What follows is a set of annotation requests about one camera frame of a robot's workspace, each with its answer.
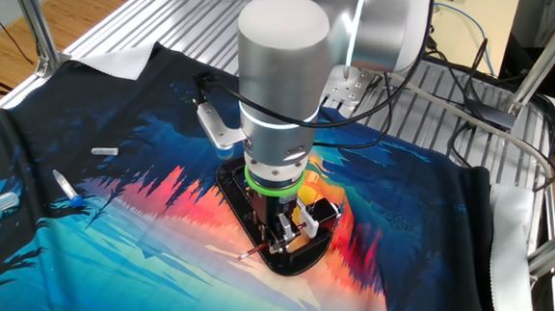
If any black table cable bundle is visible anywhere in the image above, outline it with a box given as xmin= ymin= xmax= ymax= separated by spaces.
xmin=371 ymin=37 xmax=555 ymax=203

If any black pencil sharpener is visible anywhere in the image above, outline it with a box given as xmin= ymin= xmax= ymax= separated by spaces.
xmin=298 ymin=196 xmax=345 ymax=241

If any small white plastic tube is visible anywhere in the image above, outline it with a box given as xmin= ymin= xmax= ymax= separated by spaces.
xmin=90 ymin=145 xmax=120 ymax=158

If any blue capped plastic tube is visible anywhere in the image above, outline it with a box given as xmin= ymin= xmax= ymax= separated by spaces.
xmin=50 ymin=167 xmax=86 ymax=211

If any red pencil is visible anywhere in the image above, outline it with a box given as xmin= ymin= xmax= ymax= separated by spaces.
xmin=233 ymin=222 xmax=309 ymax=262

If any black C-clamp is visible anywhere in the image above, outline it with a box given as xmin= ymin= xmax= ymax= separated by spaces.
xmin=213 ymin=148 xmax=353 ymax=282

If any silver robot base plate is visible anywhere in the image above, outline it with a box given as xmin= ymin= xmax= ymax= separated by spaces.
xmin=318 ymin=61 xmax=378 ymax=110

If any thin black floor cable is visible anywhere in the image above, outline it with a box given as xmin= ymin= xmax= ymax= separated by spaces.
xmin=0 ymin=0 xmax=38 ymax=68

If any sunset forest printed cloth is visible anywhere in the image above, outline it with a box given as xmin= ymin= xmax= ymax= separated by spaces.
xmin=0 ymin=18 xmax=542 ymax=311

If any black power adapter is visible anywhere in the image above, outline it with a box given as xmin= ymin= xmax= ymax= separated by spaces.
xmin=466 ymin=95 xmax=519 ymax=133

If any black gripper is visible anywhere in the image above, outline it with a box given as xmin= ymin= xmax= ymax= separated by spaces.
xmin=249 ymin=188 xmax=304 ymax=256

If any blue cable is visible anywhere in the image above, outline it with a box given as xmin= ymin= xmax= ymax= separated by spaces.
xmin=434 ymin=0 xmax=496 ymax=82

